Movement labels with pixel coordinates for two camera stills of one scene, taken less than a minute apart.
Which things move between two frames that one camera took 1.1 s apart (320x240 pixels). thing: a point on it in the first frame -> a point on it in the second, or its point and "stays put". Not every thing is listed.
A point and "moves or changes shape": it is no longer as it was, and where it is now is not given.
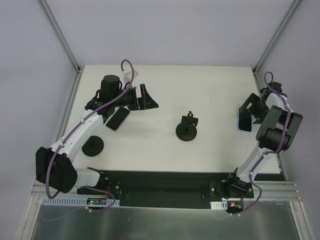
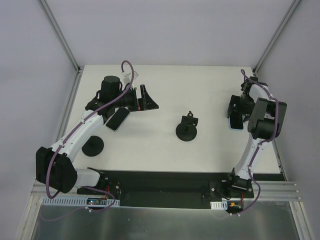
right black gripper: x=258 y=107 -> x=233 y=107
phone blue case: x=244 y=120 moves or changes shape
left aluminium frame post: x=79 y=69 stays put
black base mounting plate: x=164 y=189 stays put
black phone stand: x=187 y=130 stays put
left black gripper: x=139 y=97 stays put
